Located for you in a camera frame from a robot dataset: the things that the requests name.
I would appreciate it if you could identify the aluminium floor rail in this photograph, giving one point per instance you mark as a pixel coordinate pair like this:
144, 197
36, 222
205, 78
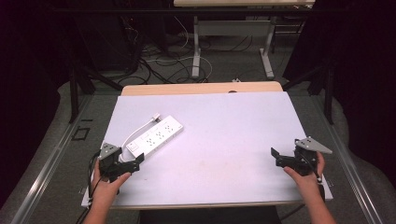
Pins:
46, 168
351, 168

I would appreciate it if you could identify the wooden table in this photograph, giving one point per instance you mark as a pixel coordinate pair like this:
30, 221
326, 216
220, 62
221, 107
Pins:
199, 88

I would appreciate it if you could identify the white power strip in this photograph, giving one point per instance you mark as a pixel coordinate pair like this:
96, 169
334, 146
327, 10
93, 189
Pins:
155, 137

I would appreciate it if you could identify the person's left hand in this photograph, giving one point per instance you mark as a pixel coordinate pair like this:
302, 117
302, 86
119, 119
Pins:
107, 186

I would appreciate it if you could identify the white table mat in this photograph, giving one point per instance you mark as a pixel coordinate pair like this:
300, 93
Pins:
218, 149

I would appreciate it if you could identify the white-legged desk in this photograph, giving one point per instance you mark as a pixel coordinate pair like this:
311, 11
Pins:
233, 28

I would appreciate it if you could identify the person's right hand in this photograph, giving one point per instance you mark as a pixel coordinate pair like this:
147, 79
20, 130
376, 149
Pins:
306, 183

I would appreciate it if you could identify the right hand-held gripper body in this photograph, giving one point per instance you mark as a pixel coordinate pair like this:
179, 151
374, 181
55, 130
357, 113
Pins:
306, 155

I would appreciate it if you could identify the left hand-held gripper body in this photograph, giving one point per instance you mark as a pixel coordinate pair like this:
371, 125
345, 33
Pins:
109, 161

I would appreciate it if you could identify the black metal stand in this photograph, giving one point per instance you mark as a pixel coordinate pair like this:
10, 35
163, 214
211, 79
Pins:
327, 93
74, 90

